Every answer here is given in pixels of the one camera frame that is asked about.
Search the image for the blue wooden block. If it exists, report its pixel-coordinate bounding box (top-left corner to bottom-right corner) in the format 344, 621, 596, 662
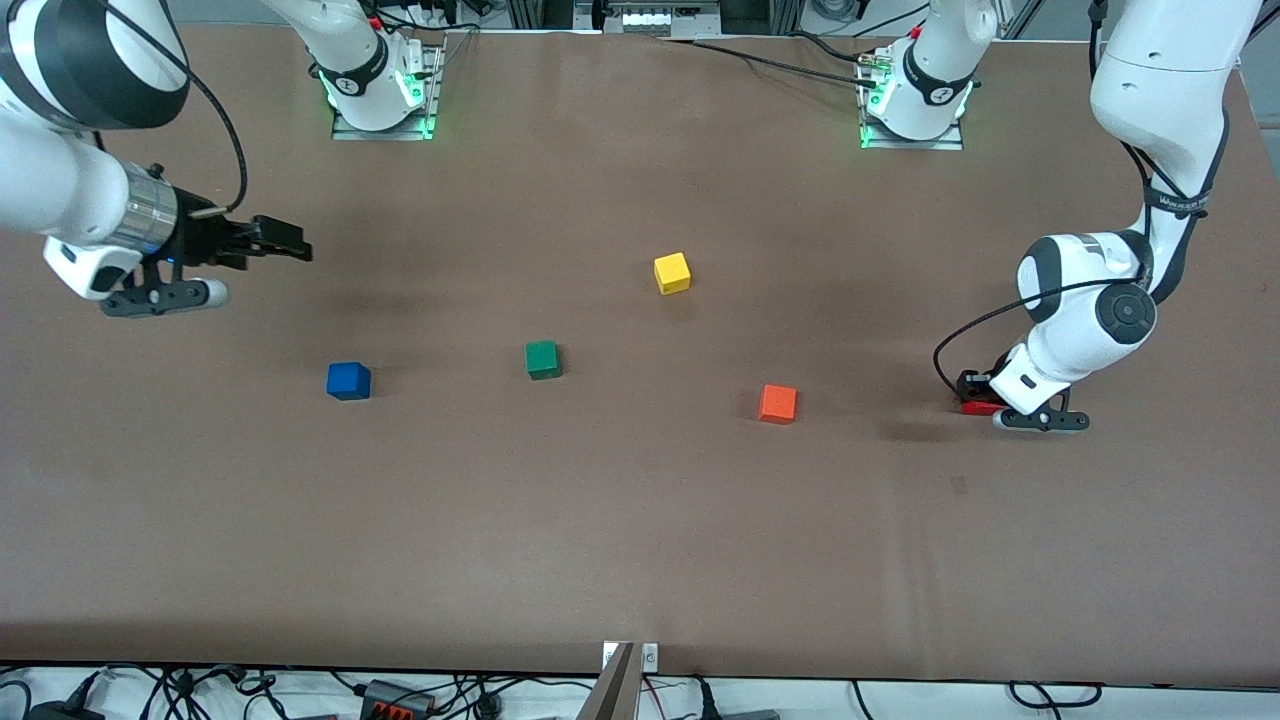
326, 361, 373, 402

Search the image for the brown table cover sheet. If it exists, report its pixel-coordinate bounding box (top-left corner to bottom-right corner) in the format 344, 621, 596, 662
0, 22, 1280, 691

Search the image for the grey metal device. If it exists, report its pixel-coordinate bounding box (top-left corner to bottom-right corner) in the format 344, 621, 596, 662
575, 0, 723, 39

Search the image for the black box with orange connectors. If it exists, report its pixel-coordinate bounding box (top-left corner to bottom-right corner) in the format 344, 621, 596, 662
360, 680, 436, 719

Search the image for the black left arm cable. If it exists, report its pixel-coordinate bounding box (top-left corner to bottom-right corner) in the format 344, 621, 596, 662
933, 0, 1216, 399

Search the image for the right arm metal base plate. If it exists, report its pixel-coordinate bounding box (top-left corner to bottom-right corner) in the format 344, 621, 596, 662
332, 40, 443, 141

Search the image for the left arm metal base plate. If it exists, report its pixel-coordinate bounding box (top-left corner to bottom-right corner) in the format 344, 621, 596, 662
858, 45, 966, 151

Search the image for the black looped floor cable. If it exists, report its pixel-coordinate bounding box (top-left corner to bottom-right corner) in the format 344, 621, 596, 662
1008, 682, 1103, 709

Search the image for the short black table cable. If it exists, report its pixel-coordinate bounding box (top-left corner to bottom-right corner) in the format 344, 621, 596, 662
790, 30, 881, 66

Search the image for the long black table cable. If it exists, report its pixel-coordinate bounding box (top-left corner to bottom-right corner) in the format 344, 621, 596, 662
665, 38, 881, 89

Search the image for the aluminium frame corner profile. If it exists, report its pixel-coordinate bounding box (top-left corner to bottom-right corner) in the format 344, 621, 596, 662
1240, 20, 1280, 69

